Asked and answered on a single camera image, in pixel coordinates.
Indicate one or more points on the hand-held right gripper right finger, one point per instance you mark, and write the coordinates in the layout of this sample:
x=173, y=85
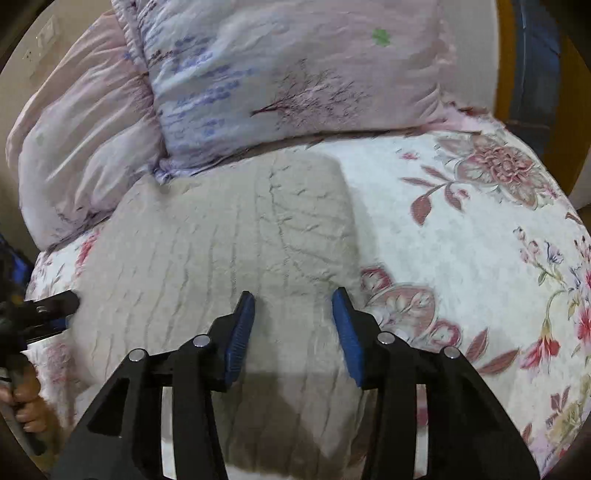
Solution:
x=348, y=337

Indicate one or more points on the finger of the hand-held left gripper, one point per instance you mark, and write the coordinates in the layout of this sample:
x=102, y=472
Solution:
x=51, y=328
x=53, y=302

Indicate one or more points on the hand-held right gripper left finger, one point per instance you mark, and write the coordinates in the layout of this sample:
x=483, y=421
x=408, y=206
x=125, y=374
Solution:
x=240, y=341

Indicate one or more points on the person's left hand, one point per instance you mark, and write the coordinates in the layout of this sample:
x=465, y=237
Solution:
x=30, y=408

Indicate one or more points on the white floral quilt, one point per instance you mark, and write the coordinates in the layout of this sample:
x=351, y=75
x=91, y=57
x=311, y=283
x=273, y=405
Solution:
x=461, y=258

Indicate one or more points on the lavender tree print pillow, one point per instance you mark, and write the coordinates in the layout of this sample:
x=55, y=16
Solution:
x=300, y=69

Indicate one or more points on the white wall socket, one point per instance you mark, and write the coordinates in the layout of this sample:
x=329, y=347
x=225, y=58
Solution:
x=31, y=60

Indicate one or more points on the white wall switch plate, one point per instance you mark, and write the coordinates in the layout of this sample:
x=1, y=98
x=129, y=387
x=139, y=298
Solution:
x=47, y=31

